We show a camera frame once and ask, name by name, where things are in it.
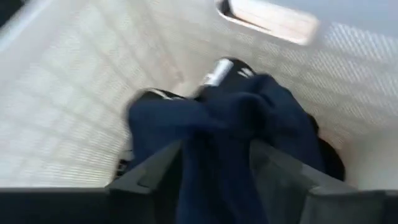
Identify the white plastic laundry basket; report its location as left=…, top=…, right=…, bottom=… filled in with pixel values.
left=0, top=0, right=398, bottom=190

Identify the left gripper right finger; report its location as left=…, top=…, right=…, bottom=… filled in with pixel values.
left=248, top=139, right=358, bottom=224

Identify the black Puma waistband underwear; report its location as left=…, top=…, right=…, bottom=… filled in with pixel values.
left=116, top=57, right=346, bottom=183

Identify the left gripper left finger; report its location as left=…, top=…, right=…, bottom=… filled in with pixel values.
left=106, top=140, right=184, bottom=224

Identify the navy blue garment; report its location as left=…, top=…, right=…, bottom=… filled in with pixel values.
left=127, top=73, right=327, bottom=224

